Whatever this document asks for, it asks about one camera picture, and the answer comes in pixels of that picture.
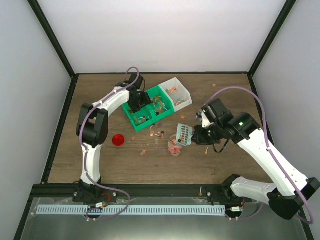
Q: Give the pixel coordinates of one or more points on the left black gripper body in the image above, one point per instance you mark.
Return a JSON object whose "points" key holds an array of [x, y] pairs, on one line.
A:
{"points": [[138, 102]]}

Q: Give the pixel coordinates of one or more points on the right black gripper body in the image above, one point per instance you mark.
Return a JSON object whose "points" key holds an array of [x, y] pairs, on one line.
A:
{"points": [[213, 136]]}

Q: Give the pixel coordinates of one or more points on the light blue slotted scoop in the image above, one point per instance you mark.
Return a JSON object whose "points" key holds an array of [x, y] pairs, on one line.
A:
{"points": [[184, 135]]}

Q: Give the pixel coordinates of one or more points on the green candy bin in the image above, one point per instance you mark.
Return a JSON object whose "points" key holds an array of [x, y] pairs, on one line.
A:
{"points": [[141, 119], [161, 104]]}

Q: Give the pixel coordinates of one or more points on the clear plastic cup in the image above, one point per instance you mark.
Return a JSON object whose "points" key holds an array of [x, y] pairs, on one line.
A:
{"points": [[174, 147]]}

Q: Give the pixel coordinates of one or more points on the white candy bin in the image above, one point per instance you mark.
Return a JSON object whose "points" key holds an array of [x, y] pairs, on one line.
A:
{"points": [[179, 96]]}

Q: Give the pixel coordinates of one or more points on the red round lid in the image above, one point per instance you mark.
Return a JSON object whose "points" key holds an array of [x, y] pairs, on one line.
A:
{"points": [[118, 140]]}

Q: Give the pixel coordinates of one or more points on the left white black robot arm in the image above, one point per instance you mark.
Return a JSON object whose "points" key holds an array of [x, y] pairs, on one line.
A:
{"points": [[92, 130]]}

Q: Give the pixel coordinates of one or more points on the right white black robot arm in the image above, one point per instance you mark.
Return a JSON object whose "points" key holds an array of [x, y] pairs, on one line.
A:
{"points": [[289, 190]]}

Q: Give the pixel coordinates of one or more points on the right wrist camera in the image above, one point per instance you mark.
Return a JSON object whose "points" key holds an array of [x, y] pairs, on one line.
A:
{"points": [[200, 116]]}

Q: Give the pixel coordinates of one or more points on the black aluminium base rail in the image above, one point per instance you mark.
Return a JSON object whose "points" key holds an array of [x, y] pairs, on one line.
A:
{"points": [[213, 193]]}

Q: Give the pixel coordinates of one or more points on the orange lollipop on rail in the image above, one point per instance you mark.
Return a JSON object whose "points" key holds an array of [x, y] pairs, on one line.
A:
{"points": [[200, 192]]}

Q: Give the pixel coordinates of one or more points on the black frame post left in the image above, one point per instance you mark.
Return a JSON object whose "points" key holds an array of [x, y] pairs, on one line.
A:
{"points": [[41, 17]]}

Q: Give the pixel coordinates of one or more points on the black frame post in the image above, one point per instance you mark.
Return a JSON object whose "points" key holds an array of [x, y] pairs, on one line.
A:
{"points": [[276, 27], [41, 17]]}

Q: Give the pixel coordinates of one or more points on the light blue slotted cable duct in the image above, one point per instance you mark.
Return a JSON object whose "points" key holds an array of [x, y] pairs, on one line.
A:
{"points": [[133, 210]]}

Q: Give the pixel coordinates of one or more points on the black frame post right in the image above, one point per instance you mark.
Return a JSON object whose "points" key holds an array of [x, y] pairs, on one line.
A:
{"points": [[276, 27]]}

